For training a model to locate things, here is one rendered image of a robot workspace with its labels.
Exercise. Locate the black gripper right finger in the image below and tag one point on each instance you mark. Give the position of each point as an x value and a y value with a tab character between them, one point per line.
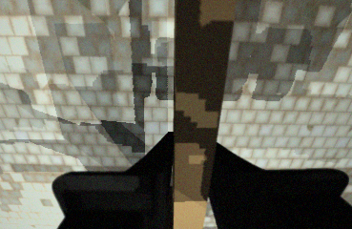
240	190

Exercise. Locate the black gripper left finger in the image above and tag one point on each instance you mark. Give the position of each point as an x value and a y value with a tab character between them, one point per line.
144	187

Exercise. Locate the long wooden rail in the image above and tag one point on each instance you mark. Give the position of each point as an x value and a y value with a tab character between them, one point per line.
203	33

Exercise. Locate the short wooden post with two pegs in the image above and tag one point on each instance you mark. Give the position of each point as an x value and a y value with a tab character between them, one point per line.
169	213

